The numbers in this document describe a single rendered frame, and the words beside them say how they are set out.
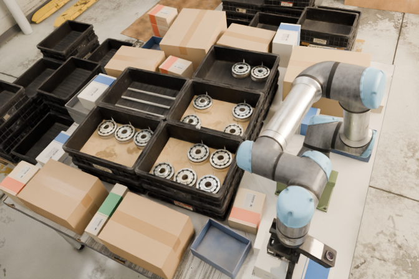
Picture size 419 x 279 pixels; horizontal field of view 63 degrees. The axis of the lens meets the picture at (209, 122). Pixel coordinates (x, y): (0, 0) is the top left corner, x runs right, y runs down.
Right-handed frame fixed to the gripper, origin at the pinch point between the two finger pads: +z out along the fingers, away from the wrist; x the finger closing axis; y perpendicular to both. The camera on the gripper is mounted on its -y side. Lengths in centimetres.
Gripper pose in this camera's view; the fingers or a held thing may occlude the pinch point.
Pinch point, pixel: (295, 263)
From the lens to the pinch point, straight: 106.7
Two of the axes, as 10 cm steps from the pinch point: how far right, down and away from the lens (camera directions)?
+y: -8.9, -2.5, 3.7
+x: -4.3, 7.2, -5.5
